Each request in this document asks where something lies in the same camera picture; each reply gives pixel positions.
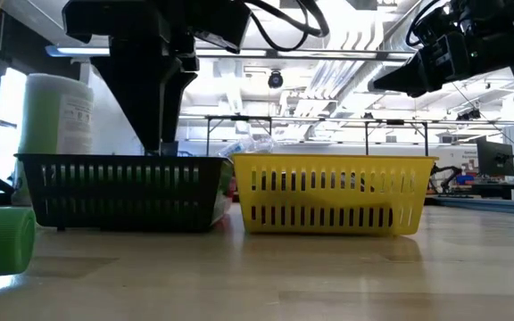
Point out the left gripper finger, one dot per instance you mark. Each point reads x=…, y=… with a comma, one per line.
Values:
x=174, y=116
x=141, y=98

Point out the blue white toothbrush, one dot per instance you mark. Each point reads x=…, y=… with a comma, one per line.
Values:
x=250, y=145

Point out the green travel bottle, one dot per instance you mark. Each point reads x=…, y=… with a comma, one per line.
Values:
x=0, y=243

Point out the black plastic basket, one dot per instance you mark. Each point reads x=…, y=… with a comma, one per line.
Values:
x=127, y=161

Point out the white and green cup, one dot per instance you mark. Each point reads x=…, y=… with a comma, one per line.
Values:
x=47, y=120

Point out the black computer monitor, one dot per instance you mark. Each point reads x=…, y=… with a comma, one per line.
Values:
x=495, y=158

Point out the black ceiling spotlight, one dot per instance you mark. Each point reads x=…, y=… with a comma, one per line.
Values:
x=276, y=79

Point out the black work desk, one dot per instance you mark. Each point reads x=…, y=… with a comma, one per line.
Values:
x=502, y=188

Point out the yellow plastic basket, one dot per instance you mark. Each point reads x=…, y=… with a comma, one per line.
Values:
x=333, y=200

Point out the black overhead rig frame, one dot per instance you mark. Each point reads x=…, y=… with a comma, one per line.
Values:
x=239, y=118

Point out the black aluminium table frame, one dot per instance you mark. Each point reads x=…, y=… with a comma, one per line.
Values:
x=498, y=206

